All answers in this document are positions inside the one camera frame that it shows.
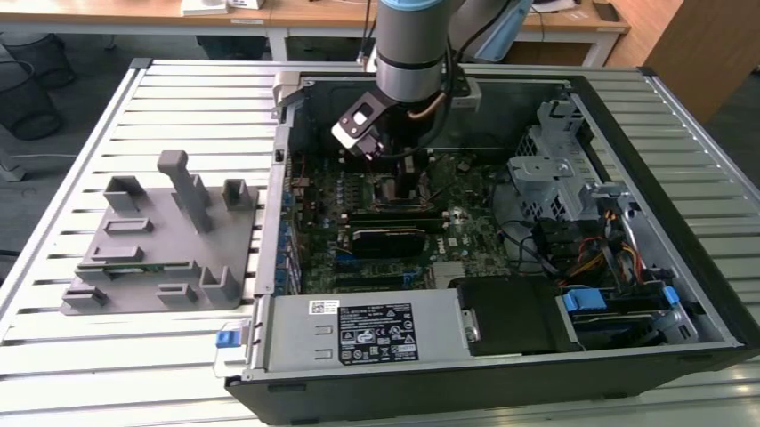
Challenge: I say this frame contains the metal socket cover frame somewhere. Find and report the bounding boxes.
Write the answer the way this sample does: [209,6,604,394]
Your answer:
[420,172,457,206]

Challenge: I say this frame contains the CPU socket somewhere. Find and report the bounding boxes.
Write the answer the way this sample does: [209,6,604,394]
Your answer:
[370,174,427,210]

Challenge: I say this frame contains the RAM slot black clips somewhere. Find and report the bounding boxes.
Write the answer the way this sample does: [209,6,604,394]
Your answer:
[348,212,445,219]

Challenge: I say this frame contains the silver metal drive cage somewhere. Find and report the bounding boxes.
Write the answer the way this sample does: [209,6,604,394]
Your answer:
[508,100,606,223]

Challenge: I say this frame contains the black graphics card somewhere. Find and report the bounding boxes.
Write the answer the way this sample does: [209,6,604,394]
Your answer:
[350,227,428,260]

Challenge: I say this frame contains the green motherboard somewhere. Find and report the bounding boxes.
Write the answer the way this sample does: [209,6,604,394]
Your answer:
[288,149,512,297]

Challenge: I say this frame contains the black expansion slot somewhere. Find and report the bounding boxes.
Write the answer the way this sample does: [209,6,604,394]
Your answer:
[332,276,405,288]

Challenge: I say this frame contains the white box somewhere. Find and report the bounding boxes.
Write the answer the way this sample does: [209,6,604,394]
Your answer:
[181,0,230,17]

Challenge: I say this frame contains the grey parts rack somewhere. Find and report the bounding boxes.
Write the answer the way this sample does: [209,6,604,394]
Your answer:
[59,149,262,318]

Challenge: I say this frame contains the silver power supply unit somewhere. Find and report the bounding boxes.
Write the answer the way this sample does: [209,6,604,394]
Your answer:
[249,295,477,370]

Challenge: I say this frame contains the wooden cabinet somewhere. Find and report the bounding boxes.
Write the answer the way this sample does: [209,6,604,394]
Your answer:
[644,0,760,124]

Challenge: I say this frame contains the green RAM stick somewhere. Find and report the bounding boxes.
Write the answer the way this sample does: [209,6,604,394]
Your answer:
[103,262,195,275]

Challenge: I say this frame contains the blue case latch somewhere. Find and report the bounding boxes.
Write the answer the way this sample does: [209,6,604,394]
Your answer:
[217,326,246,350]

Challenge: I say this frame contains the hard disk in blue carrier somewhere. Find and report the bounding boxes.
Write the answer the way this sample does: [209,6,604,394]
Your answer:
[561,287,664,352]

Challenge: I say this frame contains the black PC case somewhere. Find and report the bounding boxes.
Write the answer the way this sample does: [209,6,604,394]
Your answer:
[222,66,760,426]

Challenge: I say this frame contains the black mesh waste bin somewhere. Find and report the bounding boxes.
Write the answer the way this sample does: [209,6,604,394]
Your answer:
[0,31,78,90]
[0,60,63,141]

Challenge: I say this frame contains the grey stand foot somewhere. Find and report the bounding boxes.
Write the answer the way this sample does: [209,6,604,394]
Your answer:
[0,146,29,182]

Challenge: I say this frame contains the black white-rimmed camera mount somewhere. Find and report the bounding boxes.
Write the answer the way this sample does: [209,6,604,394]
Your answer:
[329,90,397,159]

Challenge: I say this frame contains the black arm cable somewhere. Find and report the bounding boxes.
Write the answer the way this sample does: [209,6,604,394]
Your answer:
[380,0,524,160]

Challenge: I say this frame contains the yellow power wire bundle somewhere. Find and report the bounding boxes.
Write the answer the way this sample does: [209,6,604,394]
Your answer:
[599,211,647,286]

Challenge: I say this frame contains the wooden desk white frame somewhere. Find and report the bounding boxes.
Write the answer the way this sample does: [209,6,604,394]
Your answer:
[17,0,632,68]

